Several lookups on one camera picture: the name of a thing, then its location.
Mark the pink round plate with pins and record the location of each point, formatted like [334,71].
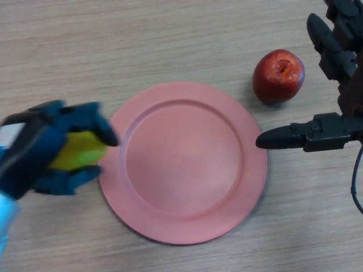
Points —
[184,164]

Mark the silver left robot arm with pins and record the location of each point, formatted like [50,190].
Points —
[7,218]

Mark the red apple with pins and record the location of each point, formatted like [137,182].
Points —
[275,80]

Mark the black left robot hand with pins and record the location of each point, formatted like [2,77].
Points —
[31,147]

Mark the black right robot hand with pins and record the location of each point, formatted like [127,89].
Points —
[326,134]

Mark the yellow starfruit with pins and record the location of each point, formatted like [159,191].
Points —
[79,153]

